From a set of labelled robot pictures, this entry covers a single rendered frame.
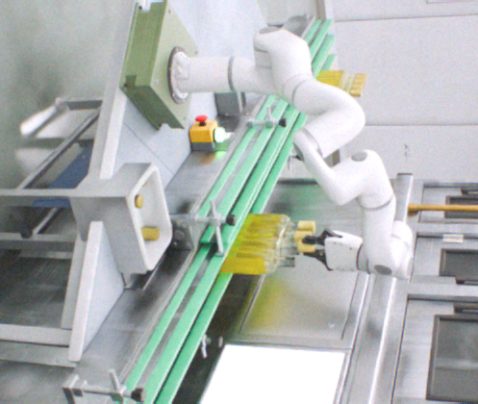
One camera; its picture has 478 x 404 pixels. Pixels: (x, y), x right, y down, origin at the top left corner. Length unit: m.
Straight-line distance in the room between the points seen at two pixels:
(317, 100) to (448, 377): 0.74
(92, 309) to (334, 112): 0.72
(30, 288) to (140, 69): 0.89
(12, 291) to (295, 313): 0.94
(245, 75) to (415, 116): 6.41
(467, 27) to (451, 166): 1.59
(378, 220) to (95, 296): 0.69
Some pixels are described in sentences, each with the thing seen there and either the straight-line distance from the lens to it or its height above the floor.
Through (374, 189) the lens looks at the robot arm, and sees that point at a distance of 1.69.
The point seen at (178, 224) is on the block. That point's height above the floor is 0.85.
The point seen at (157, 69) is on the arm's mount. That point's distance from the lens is 1.90.
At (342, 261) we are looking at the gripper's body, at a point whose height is 1.27.
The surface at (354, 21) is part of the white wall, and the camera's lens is 7.96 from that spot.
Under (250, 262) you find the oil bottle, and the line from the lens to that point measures 2.00.
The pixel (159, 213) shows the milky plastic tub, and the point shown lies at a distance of 1.94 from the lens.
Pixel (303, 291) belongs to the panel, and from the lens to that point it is 2.10.
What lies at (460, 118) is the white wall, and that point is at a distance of 8.25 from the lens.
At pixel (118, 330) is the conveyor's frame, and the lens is 1.79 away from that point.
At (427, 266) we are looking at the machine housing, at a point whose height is 1.48.
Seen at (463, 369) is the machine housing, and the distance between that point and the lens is 1.90.
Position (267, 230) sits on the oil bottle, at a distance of 2.09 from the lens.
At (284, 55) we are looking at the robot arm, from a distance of 1.77.
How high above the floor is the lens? 1.61
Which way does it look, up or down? 18 degrees down
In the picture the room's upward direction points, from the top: 92 degrees clockwise
